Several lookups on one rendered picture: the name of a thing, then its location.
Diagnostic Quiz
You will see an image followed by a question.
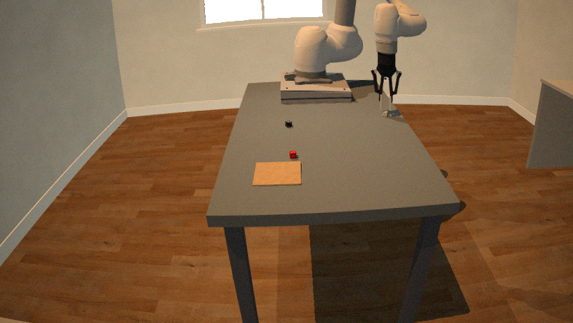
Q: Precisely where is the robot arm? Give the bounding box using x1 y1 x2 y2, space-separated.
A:
284 0 427 85

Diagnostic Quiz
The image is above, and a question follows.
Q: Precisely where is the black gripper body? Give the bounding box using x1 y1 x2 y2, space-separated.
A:
377 52 397 78

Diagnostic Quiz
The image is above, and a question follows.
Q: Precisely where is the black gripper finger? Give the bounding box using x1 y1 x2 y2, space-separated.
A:
388 70 402 111
371 68 384 110

